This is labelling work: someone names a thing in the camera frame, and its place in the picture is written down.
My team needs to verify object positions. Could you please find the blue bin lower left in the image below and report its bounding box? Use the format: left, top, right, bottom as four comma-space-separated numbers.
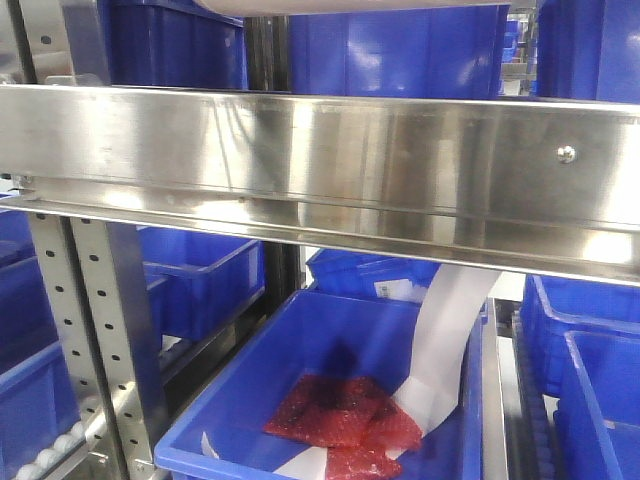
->
1, 258, 79, 479

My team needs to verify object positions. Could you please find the blue bin rear middle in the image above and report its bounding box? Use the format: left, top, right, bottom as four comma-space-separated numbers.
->
307, 249, 440, 303

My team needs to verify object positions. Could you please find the blue bin far right rear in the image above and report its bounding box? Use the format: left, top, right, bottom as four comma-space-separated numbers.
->
520, 275, 639, 397

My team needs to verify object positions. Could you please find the pale pink storage bin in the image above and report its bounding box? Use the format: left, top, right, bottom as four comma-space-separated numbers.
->
197, 0, 510, 17

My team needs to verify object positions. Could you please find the blue bin middle left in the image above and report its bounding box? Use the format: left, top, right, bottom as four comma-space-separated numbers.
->
137, 227, 265, 341

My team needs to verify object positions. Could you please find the blue bin upper left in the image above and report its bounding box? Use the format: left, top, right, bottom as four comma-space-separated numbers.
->
97, 0, 248, 90

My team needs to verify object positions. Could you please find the stainless steel shelf rail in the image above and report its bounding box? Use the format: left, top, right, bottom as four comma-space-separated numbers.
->
1, 85, 639, 285

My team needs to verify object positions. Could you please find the red bubble wrap bag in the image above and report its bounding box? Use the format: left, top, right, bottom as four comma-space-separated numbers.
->
263, 375, 423, 479

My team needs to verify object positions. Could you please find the perforated steel shelf upright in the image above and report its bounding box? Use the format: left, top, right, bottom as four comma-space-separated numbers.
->
29, 213, 169, 479

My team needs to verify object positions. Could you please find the blue bin with red bags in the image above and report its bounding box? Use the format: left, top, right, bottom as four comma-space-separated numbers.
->
154, 290, 483, 479

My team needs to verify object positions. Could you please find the blue bin lower right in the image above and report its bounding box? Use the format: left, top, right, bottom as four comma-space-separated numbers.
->
554, 331, 639, 479

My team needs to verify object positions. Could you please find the white paper strip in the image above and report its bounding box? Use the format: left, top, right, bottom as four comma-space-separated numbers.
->
273, 263, 503, 476

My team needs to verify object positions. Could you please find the blue bin upper middle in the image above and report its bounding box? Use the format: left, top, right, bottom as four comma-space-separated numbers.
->
289, 5, 509, 100

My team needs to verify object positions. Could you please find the blue bin upper right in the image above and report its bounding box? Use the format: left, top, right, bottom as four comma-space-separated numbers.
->
537, 0, 639, 104

